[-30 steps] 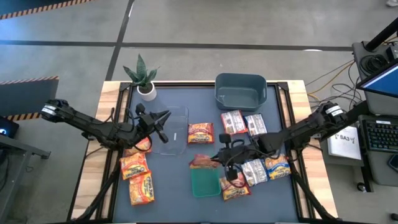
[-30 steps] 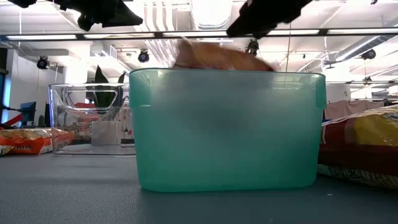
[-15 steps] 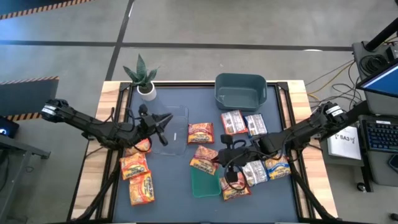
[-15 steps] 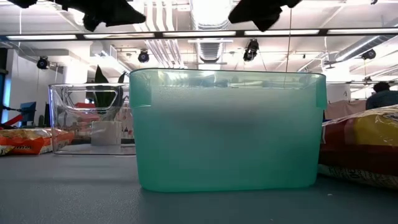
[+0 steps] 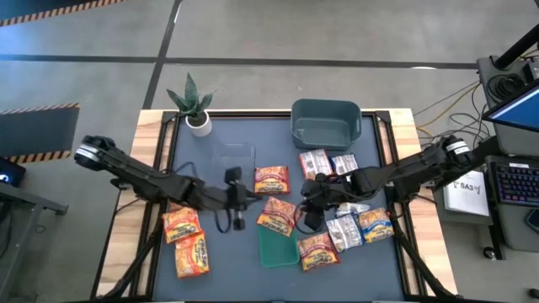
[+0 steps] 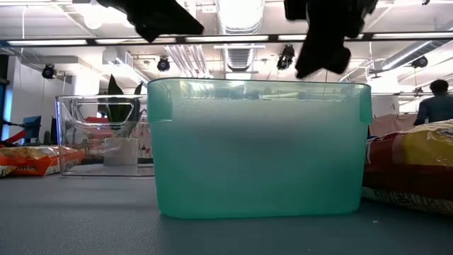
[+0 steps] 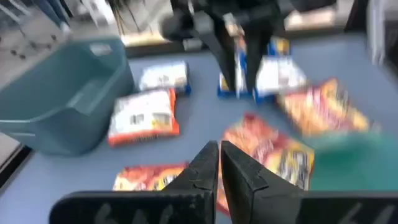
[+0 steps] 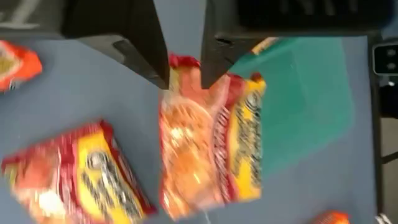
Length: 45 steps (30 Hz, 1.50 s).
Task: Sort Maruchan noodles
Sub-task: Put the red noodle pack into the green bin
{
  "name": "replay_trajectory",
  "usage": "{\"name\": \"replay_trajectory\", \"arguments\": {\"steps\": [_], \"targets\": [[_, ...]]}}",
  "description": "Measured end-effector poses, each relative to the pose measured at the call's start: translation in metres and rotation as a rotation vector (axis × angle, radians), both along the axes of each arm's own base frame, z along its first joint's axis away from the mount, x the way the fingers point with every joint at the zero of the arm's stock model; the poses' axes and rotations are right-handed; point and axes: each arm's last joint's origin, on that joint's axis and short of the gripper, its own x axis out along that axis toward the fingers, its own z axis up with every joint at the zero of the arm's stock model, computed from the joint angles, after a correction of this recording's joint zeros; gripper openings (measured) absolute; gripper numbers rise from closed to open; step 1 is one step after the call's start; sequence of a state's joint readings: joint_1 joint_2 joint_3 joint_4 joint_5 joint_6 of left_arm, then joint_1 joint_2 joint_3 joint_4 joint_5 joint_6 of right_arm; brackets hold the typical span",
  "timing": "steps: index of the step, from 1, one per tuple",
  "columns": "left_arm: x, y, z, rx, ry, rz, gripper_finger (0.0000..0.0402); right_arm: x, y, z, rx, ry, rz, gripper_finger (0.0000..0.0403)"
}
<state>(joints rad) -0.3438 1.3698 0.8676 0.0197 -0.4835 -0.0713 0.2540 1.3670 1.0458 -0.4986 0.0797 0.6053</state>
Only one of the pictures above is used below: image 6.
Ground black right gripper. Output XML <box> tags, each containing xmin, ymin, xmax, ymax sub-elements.
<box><xmin>282</xmin><ymin>0</ymin><xmax>379</xmax><ymax>79</ymax></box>

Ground red Maruchan ramen pack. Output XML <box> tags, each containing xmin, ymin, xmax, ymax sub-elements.
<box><xmin>361</xmin><ymin>119</ymin><xmax>453</xmax><ymax>217</ymax></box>

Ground orange Maruchan ramen pack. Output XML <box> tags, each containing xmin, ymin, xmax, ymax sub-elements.
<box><xmin>0</xmin><ymin>145</ymin><xmax>86</xmax><ymax>178</ymax></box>

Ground black ceiling spot lamp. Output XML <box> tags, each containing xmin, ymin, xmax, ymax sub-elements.
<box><xmin>41</xmin><ymin>63</ymin><xmax>57</xmax><ymax>80</ymax></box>
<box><xmin>276</xmin><ymin>44</ymin><xmax>297</xmax><ymax>71</ymax></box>
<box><xmin>411</xmin><ymin>55</ymin><xmax>429</xmax><ymax>69</ymax></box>
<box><xmin>156</xmin><ymin>56</ymin><xmax>171</xmax><ymax>73</ymax></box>

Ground black beam with light strips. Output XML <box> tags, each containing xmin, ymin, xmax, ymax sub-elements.
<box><xmin>0</xmin><ymin>32</ymin><xmax>453</xmax><ymax>47</ymax></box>

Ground pink cloth cover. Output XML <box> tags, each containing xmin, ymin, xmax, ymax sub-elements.
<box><xmin>369</xmin><ymin>112</ymin><xmax>420</xmax><ymax>137</ymax></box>

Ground green plastic bin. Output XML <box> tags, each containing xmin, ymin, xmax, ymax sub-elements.
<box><xmin>147</xmin><ymin>76</ymin><xmax>373</xmax><ymax>220</ymax></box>

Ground person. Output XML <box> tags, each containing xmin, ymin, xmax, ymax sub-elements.
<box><xmin>413</xmin><ymin>78</ymin><xmax>453</xmax><ymax>127</ymax></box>

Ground clear plastic bin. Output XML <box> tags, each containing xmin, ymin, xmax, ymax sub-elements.
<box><xmin>55</xmin><ymin>93</ymin><xmax>156</xmax><ymax>177</ymax></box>

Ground silver ventilation duct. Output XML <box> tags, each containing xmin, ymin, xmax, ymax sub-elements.
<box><xmin>215</xmin><ymin>0</ymin><xmax>266</xmax><ymax>72</ymax></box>
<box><xmin>380</xmin><ymin>38</ymin><xmax>453</xmax><ymax>72</ymax></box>

